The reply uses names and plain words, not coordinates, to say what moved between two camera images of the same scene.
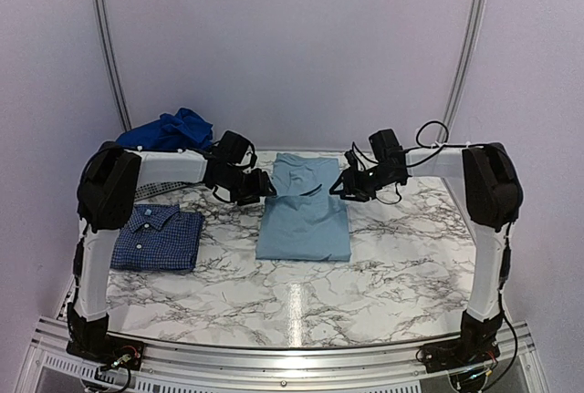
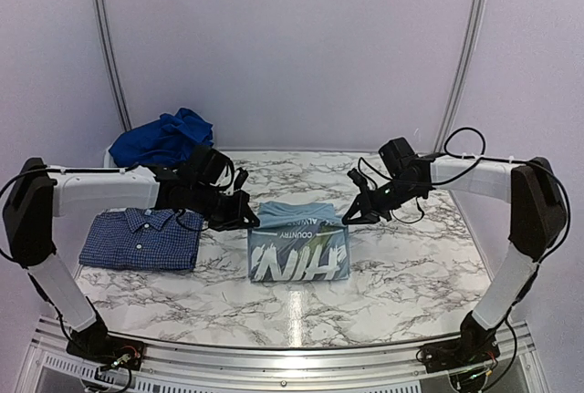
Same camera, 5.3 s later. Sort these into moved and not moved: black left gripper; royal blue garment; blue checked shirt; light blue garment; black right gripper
Moved: black right gripper; black left gripper; light blue garment
Not moved: royal blue garment; blue checked shirt
